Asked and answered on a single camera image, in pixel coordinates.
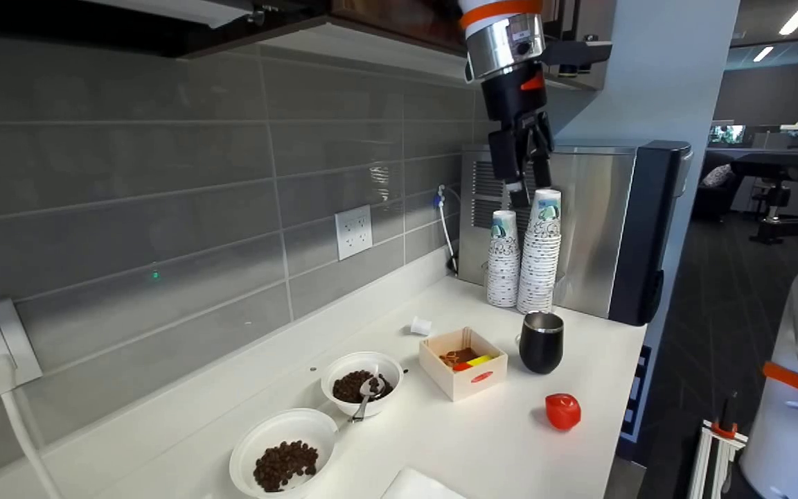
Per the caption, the red toy tomato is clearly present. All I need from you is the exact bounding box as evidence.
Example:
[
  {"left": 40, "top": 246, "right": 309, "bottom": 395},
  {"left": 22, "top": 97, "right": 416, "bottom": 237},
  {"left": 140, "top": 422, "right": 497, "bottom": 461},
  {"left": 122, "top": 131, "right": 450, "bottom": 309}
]
[{"left": 543, "top": 391, "right": 585, "bottom": 435}]

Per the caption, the metal spoon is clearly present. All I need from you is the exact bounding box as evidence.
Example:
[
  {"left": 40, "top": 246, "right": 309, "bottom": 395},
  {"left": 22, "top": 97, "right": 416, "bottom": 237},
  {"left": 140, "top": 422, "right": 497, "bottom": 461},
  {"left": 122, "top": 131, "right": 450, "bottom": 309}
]
[{"left": 348, "top": 370, "right": 384, "bottom": 425}]

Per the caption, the short patterned paper cup stack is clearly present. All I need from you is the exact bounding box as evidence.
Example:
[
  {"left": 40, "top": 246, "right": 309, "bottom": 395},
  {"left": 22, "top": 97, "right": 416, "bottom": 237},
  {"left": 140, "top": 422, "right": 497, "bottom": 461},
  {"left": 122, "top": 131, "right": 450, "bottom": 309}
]
[{"left": 485, "top": 208, "right": 520, "bottom": 310}]

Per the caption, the tall patterned paper cup stack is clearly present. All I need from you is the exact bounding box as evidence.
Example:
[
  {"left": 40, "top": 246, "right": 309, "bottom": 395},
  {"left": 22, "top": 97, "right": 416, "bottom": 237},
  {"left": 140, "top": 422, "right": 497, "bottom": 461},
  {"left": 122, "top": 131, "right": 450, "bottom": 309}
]
[{"left": 516, "top": 187, "right": 565, "bottom": 317}]

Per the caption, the dark office desk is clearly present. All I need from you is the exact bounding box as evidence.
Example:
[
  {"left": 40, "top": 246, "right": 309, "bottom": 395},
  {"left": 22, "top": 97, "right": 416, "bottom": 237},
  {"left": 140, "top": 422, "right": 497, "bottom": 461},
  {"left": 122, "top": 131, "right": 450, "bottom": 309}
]
[{"left": 698, "top": 116, "right": 798, "bottom": 244}]

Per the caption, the white stand with orange clamp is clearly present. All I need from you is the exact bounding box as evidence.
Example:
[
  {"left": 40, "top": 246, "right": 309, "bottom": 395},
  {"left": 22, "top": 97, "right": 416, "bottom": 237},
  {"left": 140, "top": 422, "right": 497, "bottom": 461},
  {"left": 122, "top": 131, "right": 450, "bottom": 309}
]
[{"left": 685, "top": 417, "right": 752, "bottom": 499}]

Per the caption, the blue label on counter end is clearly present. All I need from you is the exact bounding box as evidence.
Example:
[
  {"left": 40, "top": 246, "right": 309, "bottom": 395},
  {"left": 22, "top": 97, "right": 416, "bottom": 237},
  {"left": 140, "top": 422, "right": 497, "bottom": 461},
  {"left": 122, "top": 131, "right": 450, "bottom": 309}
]
[{"left": 614, "top": 345, "right": 654, "bottom": 447}]

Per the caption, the white power cable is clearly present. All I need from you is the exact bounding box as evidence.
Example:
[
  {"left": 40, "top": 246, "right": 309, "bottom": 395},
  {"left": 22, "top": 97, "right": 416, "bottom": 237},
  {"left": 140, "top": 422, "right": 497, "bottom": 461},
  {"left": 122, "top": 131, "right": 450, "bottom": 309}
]
[{"left": 0, "top": 385, "right": 65, "bottom": 499}]

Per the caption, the black thermos cup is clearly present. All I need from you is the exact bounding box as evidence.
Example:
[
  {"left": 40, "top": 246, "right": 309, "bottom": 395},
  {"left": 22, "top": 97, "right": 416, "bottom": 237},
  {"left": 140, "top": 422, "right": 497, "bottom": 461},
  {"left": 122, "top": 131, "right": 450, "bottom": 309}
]
[{"left": 517, "top": 310, "right": 567, "bottom": 377}]

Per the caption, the white bowl with brown beans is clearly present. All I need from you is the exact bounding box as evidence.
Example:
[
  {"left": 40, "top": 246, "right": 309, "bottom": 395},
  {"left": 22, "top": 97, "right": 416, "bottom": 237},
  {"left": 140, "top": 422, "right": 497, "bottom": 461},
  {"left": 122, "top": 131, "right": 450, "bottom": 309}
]
[
  {"left": 317, "top": 349, "right": 405, "bottom": 422},
  {"left": 226, "top": 409, "right": 340, "bottom": 499}
]

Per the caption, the white square food container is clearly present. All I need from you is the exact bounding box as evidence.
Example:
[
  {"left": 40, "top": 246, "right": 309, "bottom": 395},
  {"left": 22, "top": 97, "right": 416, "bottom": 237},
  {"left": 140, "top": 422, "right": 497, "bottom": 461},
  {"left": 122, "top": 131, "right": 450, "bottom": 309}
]
[{"left": 416, "top": 325, "right": 509, "bottom": 406}]

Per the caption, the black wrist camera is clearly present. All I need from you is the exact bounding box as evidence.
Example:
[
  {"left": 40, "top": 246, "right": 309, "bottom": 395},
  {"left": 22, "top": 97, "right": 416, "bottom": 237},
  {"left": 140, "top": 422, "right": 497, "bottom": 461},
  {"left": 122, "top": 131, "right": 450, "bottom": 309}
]
[{"left": 545, "top": 36, "right": 614, "bottom": 79}]

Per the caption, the blank white wall plate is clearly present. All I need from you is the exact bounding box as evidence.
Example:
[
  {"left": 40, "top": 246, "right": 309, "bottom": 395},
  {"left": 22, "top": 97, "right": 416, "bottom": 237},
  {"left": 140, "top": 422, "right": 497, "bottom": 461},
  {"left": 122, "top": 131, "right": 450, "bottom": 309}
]
[{"left": 331, "top": 203, "right": 376, "bottom": 263}]

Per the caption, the red toy food piece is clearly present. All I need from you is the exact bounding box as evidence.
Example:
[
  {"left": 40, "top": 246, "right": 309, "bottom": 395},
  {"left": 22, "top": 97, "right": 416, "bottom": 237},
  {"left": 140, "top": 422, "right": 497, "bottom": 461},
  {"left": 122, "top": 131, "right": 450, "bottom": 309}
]
[{"left": 441, "top": 346, "right": 479, "bottom": 371}]

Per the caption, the flat white paper napkin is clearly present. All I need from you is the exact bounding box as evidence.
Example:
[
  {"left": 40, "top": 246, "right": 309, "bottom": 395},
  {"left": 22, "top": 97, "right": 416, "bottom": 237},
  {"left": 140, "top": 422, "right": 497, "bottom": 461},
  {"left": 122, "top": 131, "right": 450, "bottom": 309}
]
[{"left": 380, "top": 465, "right": 467, "bottom": 499}]

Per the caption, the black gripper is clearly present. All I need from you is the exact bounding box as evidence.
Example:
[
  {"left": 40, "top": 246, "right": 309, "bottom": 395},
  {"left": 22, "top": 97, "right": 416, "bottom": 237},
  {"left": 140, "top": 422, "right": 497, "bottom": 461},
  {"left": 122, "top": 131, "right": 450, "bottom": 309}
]
[{"left": 479, "top": 58, "right": 556, "bottom": 210}]

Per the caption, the wooden upper cabinet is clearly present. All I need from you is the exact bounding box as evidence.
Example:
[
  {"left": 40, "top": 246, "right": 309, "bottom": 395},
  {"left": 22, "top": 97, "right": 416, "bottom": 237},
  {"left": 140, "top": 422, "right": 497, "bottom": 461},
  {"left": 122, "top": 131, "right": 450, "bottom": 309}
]
[{"left": 74, "top": 0, "right": 606, "bottom": 91}]

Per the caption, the stainless steel coffee machine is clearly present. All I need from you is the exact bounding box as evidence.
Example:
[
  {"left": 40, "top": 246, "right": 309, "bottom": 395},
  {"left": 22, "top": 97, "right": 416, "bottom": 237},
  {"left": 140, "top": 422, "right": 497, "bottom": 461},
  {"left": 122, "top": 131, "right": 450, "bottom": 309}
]
[{"left": 456, "top": 138, "right": 693, "bottom": 328}]

